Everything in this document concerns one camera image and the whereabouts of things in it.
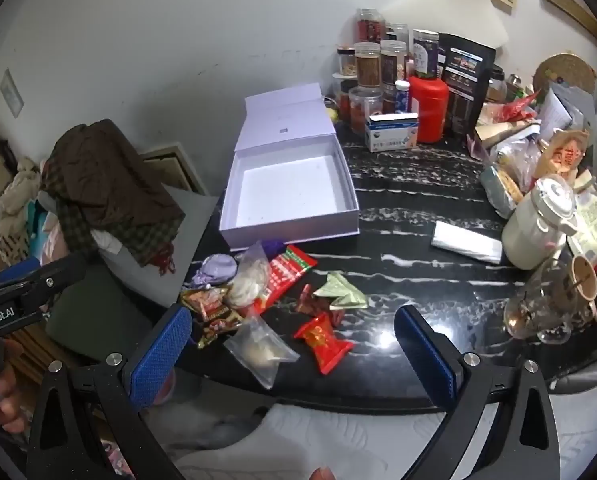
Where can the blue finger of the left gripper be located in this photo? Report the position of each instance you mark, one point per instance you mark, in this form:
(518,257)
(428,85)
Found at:
(19,270)

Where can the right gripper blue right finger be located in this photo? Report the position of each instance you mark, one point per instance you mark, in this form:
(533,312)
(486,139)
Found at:
(432,355)

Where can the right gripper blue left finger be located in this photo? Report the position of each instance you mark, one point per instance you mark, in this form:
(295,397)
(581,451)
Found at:
(146,371)

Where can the gold orange snack packet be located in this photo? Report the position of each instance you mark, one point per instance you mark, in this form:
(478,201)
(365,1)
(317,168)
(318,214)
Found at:
(211,314)

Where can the clear bag of nuts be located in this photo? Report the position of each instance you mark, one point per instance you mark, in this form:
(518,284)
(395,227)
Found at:
(259,349)

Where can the purple sachet pouch with tassel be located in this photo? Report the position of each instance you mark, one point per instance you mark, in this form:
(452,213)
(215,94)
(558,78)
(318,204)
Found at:
(218,269)

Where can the red gold candy packet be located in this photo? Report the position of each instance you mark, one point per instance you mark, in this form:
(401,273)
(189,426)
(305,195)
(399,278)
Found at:
(327,348)

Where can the maroon chocolate packet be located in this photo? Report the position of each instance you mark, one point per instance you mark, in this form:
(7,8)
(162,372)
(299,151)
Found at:
(312,305)

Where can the red green snack packet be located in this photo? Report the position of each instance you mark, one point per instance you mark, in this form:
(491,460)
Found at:
(284,271)

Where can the person left hand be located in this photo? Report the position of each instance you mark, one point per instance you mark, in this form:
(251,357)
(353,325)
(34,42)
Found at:
(12,418)

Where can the brown plaid clothing pile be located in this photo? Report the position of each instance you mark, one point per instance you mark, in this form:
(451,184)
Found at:
(100,183)

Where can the glass cup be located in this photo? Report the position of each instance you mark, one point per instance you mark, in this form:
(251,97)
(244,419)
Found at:
(544,306)

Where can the white tissue packet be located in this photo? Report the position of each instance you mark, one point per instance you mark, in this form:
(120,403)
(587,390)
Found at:
(467,243)

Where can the white ceramic jar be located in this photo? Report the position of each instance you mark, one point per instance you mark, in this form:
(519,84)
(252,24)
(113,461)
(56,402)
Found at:
(540,223)

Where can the grey cushion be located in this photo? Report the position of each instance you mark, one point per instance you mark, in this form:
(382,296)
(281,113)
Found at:
(163,288)

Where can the beige mug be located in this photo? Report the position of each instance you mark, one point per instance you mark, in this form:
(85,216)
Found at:
(584,279)

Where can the leaning framed picture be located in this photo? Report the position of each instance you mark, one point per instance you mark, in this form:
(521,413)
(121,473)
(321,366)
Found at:
(174,168)

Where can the white open gift box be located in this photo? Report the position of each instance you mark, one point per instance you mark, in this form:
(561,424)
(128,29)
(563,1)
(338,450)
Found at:
(289,179)

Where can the white blue mask box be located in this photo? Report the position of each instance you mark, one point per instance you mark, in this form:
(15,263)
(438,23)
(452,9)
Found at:
(391,132)

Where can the red plastic canister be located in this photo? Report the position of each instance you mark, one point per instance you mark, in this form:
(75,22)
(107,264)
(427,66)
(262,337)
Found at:
(429,99)

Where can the blue white tube bottle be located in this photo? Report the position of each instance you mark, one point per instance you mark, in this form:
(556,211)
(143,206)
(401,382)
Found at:
(402,96)

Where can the orange labelled plastic jar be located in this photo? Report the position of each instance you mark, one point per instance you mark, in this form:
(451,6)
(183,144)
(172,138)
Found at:
(363,103)

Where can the black coffee bag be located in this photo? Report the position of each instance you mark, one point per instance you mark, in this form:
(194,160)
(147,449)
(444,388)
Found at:
(466,71)

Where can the dark labelled clear jar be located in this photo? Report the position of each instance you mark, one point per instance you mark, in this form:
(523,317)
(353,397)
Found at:
(394,56)

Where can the brown labelled clear jar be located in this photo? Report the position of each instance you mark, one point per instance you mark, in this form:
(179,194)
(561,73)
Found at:
(368,64)

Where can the woven round trivet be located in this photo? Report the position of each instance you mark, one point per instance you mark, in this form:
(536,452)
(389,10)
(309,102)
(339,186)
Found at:
(565,68)

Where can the jar of peanuts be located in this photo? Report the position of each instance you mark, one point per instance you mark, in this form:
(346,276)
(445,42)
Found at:
(347,61)

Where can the jar with red contents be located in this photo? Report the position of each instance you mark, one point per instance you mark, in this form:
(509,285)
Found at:
(370,25)

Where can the white foam board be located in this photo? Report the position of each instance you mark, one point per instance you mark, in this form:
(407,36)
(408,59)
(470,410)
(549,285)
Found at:
(476,20)

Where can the wall switch plate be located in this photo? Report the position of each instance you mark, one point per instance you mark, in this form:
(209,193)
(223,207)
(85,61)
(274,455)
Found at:
(10,94)

